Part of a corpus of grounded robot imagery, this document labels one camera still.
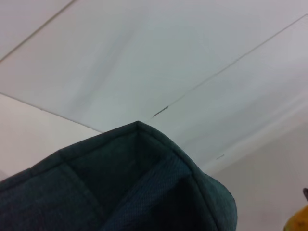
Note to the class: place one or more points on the dark teal insulated lunch bag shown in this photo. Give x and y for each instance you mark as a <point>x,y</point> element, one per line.
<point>96,187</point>

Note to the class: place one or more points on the yellow banana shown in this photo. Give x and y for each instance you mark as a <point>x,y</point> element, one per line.
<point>298,221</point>

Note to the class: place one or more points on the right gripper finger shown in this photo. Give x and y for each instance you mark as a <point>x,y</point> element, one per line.
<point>305,194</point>

